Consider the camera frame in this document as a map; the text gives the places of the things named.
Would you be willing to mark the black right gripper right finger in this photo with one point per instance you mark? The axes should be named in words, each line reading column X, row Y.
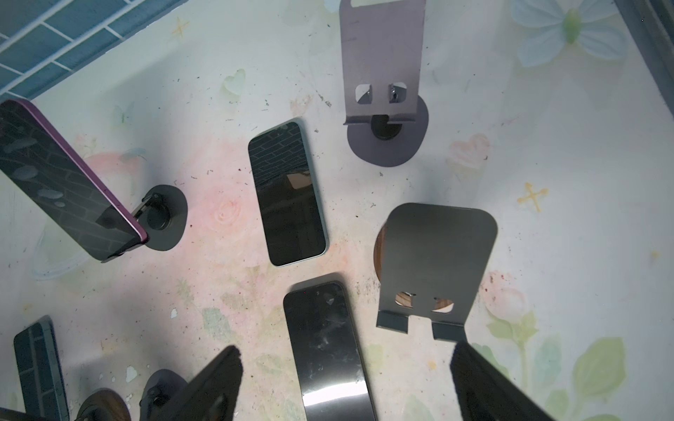
column 483, row 393

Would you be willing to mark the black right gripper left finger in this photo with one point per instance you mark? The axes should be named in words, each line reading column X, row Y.
column 211, row 395

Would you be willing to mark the wooden base phone stand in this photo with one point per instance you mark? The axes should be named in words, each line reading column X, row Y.
column 432, row 264

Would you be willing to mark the purple metal phone stand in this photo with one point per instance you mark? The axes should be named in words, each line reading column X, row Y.
column 382, row 45

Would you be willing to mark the black back phone stand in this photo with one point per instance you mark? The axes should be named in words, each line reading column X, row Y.
column 163, row 214

